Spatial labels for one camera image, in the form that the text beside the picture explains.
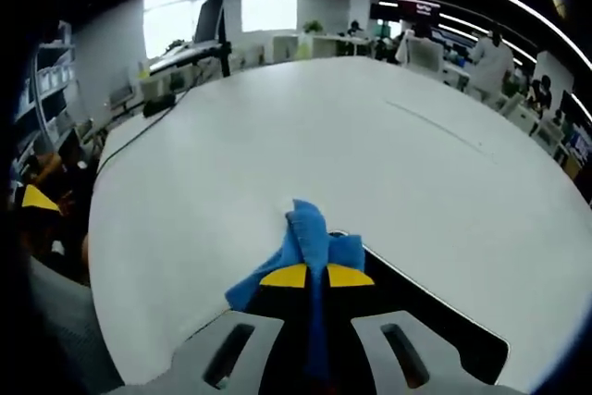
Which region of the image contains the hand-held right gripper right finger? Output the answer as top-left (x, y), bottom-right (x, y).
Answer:
top-left (326, 263), bottom-right (510, 395)

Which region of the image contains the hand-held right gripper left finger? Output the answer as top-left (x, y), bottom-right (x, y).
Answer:
top-left (138, 263), bottom-right (310, 395)

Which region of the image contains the blue cleaning cloth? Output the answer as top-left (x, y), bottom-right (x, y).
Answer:
top-left (224, 198), bottom-right (367, 383)

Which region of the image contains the white storage shelf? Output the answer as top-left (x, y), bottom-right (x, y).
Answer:
top-left (12, 19), bottom-right (79, 172)

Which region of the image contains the black pouch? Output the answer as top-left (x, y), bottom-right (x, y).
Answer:
top-left (142, 93), bottom-right (178, 118)

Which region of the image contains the black computer monitor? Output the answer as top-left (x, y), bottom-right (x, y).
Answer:
top-left (192, 0), bottom-right (228, 44)

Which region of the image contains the white office chair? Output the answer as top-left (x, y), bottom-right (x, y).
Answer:
top-left (405, 35), bottom-right (446, 75)

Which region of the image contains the black cable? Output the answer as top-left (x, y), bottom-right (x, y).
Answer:
top-left (98, 88), bottom-right (189, 172)

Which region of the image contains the red wall screen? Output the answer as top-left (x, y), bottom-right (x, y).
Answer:
top-left (396, 0), bottom-right (444, 22)

